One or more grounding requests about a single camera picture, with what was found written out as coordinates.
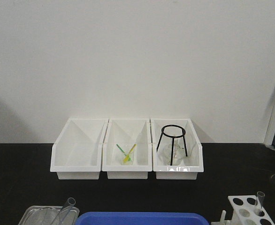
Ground clear glass test tube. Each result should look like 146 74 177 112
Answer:
50 197 76 225

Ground white test tube rack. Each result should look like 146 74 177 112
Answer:
211 195 274 225

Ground test tube standing in rack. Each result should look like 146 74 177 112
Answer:
255 191 265 209

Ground black metal tripod stand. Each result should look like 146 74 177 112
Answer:
156 124 188 157

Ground middle white storage bin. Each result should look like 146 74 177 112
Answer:
102 119 152 179

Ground white storage bin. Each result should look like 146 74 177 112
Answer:
50 118 109 180
102 119 152 179
150 118 204 180

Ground green yellow droppers in bin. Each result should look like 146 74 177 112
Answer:
116 143 137 165

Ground right white storage bin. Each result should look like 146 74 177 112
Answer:
150 118 204 180

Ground clear glass flask in bin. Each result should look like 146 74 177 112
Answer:
158 142 186 165

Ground left white storage bin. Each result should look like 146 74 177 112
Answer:
50 118 109 180

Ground blue plastic tray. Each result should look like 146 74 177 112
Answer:
76 212 209 225

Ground clear glass beaker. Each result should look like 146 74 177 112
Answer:
24 208 59 225

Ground grey metal tray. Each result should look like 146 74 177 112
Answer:
19 206 80 225

